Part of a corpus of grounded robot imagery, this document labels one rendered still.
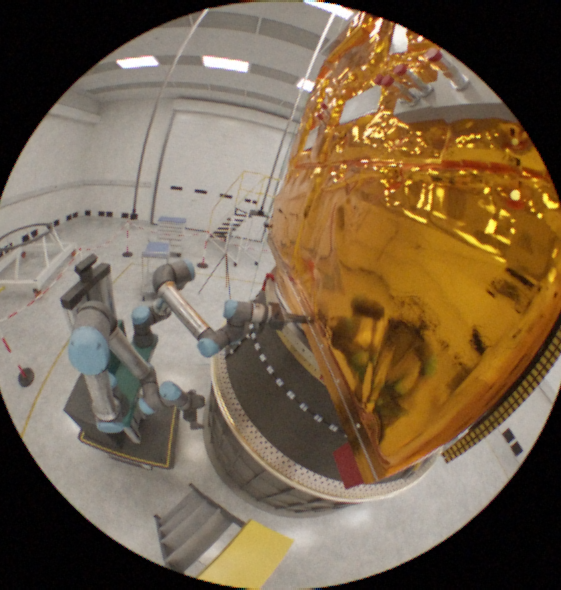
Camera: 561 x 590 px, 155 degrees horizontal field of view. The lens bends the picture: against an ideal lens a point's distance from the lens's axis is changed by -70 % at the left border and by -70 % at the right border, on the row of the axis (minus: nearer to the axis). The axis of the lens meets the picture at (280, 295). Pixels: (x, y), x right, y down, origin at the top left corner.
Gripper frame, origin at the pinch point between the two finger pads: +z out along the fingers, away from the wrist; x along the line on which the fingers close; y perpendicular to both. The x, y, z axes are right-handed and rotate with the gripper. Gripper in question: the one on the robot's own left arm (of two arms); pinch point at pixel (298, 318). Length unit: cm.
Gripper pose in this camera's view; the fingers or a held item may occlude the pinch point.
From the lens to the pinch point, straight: 88.3
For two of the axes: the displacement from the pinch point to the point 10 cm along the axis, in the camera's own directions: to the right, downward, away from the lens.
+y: 2.8, -8.4, -4.6
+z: 9.4, 1.6, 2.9
